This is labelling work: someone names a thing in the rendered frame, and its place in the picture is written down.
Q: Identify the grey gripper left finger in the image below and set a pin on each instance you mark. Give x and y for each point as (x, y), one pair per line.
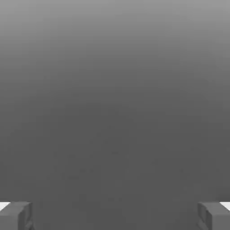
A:
(12, 216)

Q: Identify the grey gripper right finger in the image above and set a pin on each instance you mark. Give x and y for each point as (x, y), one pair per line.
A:
(218, 217)

